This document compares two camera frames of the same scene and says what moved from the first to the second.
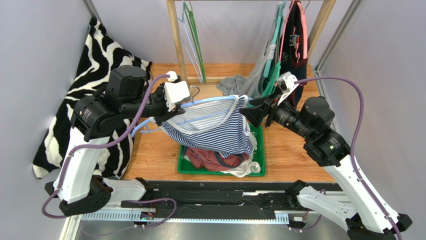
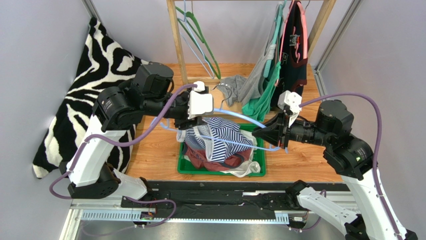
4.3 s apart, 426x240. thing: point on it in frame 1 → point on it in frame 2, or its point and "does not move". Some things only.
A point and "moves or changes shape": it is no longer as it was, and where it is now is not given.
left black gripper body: x=160 y=119 → x=182 y=124
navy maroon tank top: x=293 y=51 does not move
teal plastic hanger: x=281 y=5 does not move
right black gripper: x=269 y=109 → x=284 y=130
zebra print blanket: x=101 y=55 does not move
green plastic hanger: x=195 y=36 moves or changes shape
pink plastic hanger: x=304 y=27 does not move
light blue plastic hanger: x=192 y=102 → x=278 y=148
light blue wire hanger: x=188 y=48 → x=185 y=10
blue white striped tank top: x=220 y=124 moves or changes shape
